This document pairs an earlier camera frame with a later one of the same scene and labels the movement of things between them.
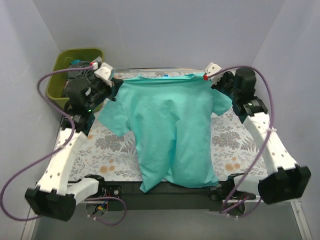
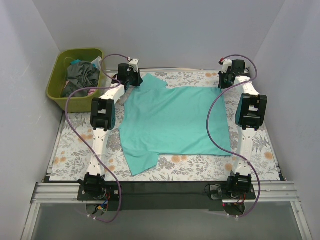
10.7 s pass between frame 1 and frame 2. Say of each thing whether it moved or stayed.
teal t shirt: moved
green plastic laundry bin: stayed
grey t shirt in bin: stayed
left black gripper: moved
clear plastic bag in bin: stayed
